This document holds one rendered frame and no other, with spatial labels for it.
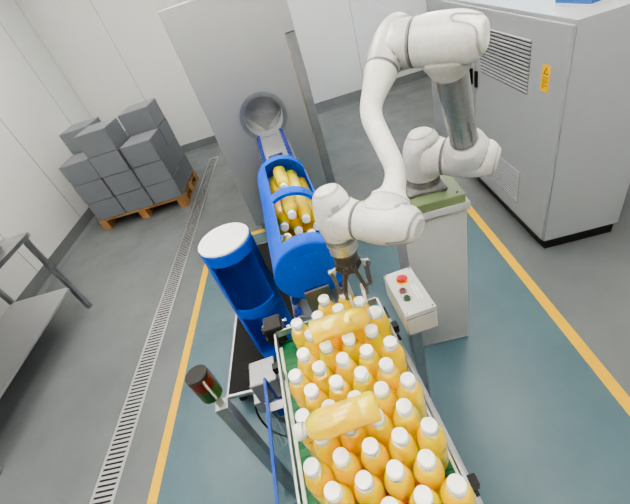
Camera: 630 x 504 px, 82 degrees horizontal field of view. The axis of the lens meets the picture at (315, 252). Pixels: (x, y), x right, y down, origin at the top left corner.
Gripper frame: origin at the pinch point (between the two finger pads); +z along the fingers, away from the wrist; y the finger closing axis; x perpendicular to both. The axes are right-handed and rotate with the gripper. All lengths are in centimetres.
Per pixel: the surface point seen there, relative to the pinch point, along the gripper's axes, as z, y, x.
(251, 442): 25, 48, 22
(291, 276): 2.5, 20.2, -23.7
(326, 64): 44, -101, -537
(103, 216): 92, 257, -372
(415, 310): 3.0, -15.2, 10.8
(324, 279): 9.5, 8.6, -23.7
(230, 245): 9, 48, -70
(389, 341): 2.2, -3.7, 19.0
